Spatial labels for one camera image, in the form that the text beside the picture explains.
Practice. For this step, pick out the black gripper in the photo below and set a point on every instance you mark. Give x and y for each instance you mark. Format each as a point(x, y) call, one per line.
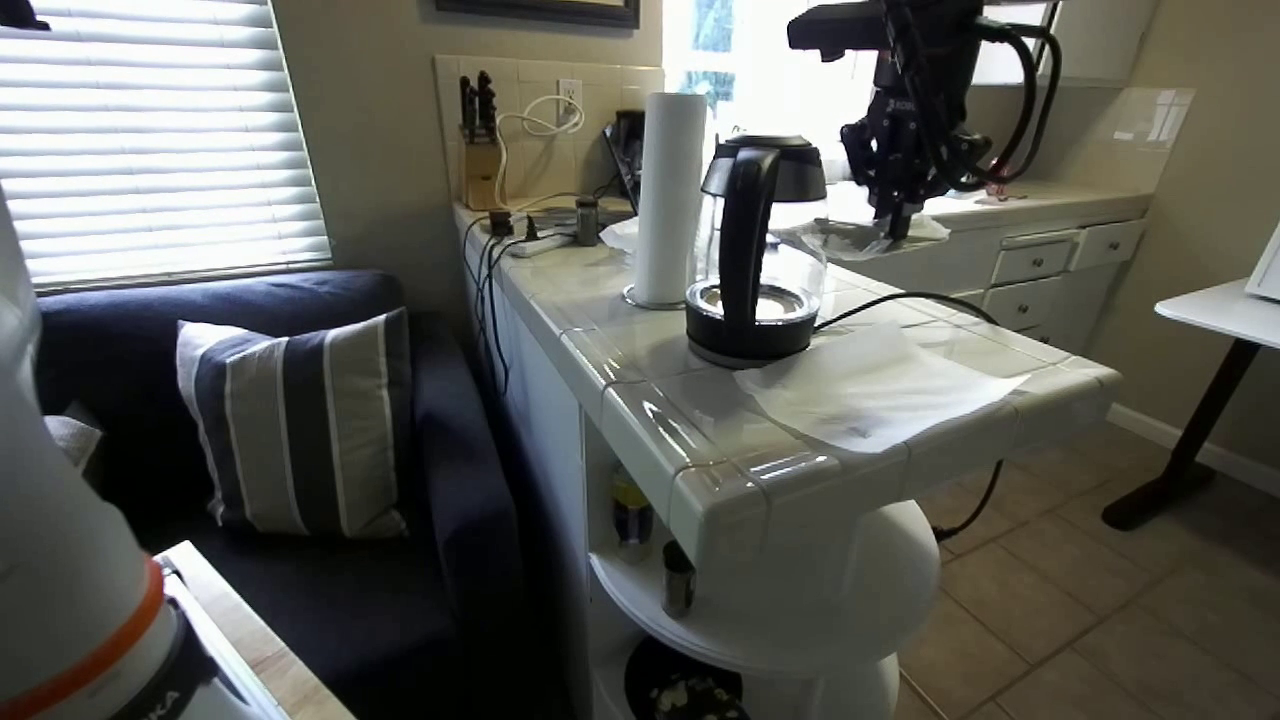
point(921, 115)

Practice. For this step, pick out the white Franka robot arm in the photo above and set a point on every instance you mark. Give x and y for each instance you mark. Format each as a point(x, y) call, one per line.
point(52, 561)

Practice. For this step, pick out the white paper towel roll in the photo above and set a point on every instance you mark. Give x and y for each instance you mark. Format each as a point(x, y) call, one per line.
point(669, 202)

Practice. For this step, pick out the white lower kitchen cabinets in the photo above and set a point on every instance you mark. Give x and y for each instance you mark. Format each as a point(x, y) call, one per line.
point(1055, 266)

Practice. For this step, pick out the black glass electric kettle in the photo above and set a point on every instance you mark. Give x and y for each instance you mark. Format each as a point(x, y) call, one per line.
point(744, 322)

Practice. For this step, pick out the white paper sheet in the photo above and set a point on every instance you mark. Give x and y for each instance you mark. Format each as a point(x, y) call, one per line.
point(881, 393)

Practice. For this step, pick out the bright kitchen window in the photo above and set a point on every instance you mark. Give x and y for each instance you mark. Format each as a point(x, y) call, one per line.
point(744, 66)

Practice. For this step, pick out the white upper kitchen cabinet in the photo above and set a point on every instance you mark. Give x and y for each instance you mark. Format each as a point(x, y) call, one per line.
point(1105, 43)

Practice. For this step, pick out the small grey cylinder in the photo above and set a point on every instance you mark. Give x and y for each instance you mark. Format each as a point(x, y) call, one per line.
point(590, 222)

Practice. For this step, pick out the white desk with black leg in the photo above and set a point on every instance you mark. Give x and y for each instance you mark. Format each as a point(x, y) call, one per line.
point(1220, 313)

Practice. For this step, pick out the white power strip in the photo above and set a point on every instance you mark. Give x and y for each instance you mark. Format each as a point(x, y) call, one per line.
point(540, 247)

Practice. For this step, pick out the white round corner shelf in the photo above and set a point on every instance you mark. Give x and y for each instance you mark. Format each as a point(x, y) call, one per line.
point(825, 587)

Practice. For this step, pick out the small yellow labelled bottle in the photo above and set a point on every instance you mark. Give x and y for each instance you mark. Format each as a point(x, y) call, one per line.
point(630, 514)

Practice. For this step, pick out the navy blue sofa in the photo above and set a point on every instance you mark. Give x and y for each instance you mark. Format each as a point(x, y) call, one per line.
point(441, 535)

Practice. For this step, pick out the blue white striped pillow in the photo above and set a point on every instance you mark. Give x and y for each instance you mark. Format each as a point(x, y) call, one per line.
point(301, 427)

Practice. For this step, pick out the white window blinds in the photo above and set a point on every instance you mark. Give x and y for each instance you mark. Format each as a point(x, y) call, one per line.
point(162, 134)

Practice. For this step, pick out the wooden robot mounting table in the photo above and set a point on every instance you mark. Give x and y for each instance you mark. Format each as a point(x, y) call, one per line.
point(254, 641)

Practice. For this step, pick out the dark framed wall picture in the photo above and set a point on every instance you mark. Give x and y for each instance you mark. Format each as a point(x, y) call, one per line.
point(532, 11)

